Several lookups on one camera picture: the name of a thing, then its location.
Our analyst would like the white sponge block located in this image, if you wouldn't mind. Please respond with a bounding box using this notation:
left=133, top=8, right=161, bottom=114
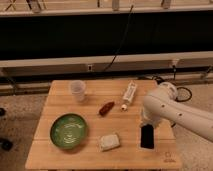
left=99, top=133, right=120, bottom=151

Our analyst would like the white wall socket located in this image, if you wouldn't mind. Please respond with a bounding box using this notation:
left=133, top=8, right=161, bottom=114
left=88, top=65, right=93, bottom=72

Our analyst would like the green ceramic bowl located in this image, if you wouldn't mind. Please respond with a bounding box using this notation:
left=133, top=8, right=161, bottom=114
left=50, top=113, right=88, bottom=149

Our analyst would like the black chair caster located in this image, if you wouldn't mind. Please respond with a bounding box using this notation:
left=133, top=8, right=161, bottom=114
left=0, top=138, right=13, bottom=151

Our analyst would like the black hanging cable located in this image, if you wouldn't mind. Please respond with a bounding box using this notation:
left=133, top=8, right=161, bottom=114
left=102, top=4, right=135, bottom=73

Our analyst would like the white tube with cap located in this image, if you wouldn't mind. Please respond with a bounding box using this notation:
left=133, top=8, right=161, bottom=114
left=121, top=81, right=137, bottom=111

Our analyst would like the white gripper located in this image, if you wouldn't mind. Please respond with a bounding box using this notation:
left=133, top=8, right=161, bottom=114
left=141, top=112, right=161, bottom=128

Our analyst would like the red chili pepper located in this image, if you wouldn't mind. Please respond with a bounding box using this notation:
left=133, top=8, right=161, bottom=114
left=99, top=102, right=115, bottom=116

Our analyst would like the clear plastic cup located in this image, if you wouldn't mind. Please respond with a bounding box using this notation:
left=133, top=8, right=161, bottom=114
left=70, top=80, right=86, bottom=102

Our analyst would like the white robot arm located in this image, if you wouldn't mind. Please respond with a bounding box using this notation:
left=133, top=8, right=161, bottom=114
left=141, top=82, right=213, bottom=142

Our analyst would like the black eraser block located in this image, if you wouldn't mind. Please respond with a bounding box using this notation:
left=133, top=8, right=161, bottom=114
left=140, top=125, right=154, bottom=149

